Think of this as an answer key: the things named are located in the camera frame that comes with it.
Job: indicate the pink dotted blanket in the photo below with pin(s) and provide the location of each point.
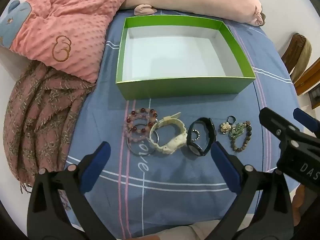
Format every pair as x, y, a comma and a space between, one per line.
67, 17

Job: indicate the pink plaid scarf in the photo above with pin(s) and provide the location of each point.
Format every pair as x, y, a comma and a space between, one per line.
45, 110

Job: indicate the blue striped bedsheet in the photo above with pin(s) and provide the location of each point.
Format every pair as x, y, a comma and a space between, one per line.
180, 180

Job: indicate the wooden furniture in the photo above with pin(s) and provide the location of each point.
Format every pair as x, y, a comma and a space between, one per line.
310, 77

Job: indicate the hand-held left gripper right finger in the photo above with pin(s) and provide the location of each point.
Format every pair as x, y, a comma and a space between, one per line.
225, 167

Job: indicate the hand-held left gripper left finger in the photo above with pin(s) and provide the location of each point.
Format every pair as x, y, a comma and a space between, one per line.
98, 165

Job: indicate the gold flower brooch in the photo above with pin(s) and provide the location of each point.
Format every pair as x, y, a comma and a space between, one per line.
225, 127

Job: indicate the green cardboard box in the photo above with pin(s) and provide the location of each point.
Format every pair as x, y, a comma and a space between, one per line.
175, 55

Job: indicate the black wrist watch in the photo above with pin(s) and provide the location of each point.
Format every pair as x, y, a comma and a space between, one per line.
197, 148

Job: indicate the wooden chair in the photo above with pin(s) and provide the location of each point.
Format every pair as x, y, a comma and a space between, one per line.
298, 52

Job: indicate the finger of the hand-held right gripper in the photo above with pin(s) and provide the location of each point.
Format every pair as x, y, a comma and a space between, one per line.
277, 127
307, 122

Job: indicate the cream wrist watch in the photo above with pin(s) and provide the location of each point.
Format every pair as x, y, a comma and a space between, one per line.
175, 142

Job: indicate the silver bangle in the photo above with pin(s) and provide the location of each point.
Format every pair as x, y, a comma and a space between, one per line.
140, 153

